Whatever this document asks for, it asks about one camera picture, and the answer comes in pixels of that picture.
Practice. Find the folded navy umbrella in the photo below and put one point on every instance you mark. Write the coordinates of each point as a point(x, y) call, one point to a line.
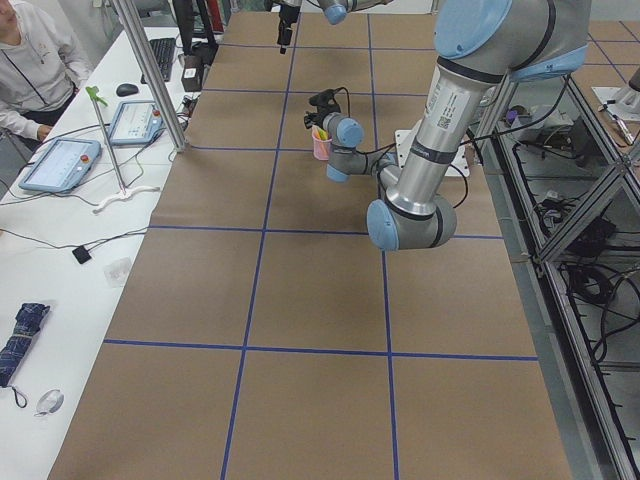
point(28, 321)

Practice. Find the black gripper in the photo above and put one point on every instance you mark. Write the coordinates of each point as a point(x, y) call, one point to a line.
point(317, 120)
point(285, 16)

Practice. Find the clear plastic bag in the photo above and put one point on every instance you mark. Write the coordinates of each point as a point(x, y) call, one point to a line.
point(117, 272)

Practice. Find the blue teach pendant tablet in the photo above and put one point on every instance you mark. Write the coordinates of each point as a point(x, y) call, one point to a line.
point(62, 166)

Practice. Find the small black usb hub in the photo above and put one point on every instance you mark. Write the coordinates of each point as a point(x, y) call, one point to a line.
point(82, 254)

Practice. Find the black computer mouse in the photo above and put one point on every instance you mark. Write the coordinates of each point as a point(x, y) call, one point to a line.
point(126, 89)

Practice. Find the black box with label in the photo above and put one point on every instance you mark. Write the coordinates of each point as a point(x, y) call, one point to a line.
point(192, 74)

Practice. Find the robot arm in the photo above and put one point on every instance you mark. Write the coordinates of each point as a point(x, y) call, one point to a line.
point(334, 11)
point(478, 44)

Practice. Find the black keyboard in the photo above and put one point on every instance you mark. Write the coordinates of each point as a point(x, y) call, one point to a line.
point(164, 51)

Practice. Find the person in white hoodie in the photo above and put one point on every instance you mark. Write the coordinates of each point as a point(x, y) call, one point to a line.
point(42, 68)

